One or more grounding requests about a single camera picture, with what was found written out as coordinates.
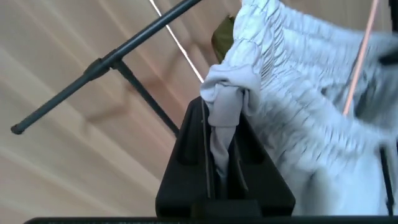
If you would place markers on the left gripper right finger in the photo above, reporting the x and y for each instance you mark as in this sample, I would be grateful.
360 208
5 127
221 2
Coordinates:
261 183

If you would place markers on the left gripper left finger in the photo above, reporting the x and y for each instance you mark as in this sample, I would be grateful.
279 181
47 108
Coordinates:
186 180

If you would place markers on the pale grey shorts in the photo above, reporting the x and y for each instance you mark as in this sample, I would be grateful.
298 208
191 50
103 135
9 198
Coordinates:
311 124

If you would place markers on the green printed sleeveless shirt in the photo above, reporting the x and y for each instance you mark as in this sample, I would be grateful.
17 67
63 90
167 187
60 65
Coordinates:
223 39

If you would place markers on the pink clothes hanger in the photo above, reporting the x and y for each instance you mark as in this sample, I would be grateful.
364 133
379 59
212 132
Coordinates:
360 59

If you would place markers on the black clothes rack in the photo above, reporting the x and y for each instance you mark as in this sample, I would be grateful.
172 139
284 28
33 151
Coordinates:
99 67

